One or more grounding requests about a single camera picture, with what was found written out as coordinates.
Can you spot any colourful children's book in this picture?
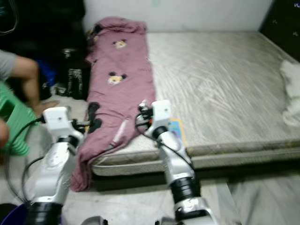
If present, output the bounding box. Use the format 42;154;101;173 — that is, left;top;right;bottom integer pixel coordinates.
169;117;188;150

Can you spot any white pillow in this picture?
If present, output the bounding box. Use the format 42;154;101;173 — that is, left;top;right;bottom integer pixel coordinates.
279;60;300;128

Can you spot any mauve cartoon print blanket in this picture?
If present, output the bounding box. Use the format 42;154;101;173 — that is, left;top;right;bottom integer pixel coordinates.
70;16;158;193

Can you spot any black bag with white print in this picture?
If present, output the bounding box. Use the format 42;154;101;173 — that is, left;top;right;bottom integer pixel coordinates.
63;47;91;100

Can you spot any blue bag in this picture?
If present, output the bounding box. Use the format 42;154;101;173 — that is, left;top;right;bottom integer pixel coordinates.
39;59;60;88

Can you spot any green plastic stool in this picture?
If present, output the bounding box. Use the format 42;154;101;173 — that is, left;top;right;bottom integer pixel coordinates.
0;82;32;157

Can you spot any person in grey shorts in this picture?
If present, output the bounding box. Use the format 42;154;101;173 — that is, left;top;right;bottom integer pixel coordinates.
0;49;60;147

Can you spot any grey quilted mattress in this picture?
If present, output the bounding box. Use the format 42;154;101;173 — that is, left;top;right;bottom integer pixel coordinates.
91;30;300;177

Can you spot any grey robot left leg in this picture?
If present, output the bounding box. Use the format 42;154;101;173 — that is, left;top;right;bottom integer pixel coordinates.
87;216;109;225

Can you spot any grey robot leg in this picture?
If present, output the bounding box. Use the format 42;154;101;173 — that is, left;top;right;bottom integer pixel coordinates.
87;216;109;225
157;217;175;225

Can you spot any grey robot right leg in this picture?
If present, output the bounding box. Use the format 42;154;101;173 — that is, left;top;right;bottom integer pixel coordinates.
157;217;175;225

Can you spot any purple bucket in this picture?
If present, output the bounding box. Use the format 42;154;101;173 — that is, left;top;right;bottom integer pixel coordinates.
0;202;30;225

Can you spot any black tufted headboard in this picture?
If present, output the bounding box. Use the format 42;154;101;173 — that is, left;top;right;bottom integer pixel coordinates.
258;0;300;50

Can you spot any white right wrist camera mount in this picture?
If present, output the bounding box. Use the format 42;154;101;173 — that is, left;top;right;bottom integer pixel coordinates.
150;99;173;132

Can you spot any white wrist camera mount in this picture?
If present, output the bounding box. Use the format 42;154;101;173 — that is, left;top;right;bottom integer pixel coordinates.
150;99;173;132
43;106;74;139

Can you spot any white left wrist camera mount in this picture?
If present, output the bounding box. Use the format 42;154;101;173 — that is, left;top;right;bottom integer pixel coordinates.
43;106;74;139

